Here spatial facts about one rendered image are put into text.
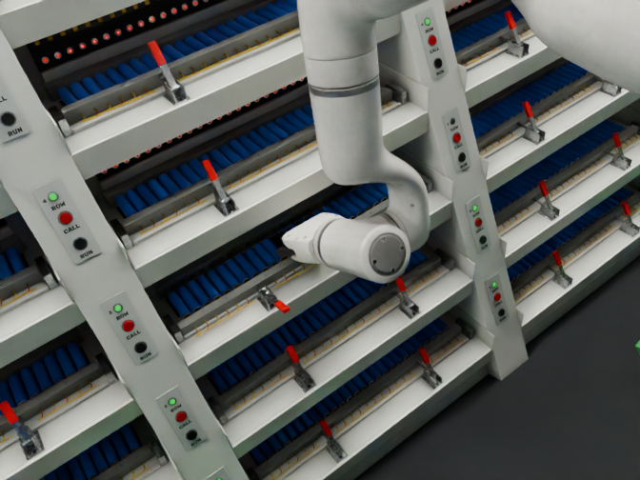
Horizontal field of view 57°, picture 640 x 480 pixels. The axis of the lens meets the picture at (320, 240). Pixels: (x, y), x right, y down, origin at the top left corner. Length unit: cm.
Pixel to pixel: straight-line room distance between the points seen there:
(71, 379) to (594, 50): 87
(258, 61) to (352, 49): 32
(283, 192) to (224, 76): 21
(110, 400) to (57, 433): 9
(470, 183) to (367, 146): 52
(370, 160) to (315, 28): 18
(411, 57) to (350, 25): 44
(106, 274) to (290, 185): 33
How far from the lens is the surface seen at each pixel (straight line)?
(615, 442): 133
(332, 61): 71
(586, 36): 56
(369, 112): 74
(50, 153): 89
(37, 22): 90
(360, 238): 82
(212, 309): 105
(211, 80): 97
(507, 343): 145
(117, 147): 91
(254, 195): 100
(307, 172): 102
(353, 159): 76
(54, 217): 90
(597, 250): 167
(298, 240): 97
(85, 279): 93
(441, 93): 117
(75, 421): 104
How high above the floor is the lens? 98
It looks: 24 degrees down
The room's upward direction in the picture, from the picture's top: 21 degrees counter-clockwise
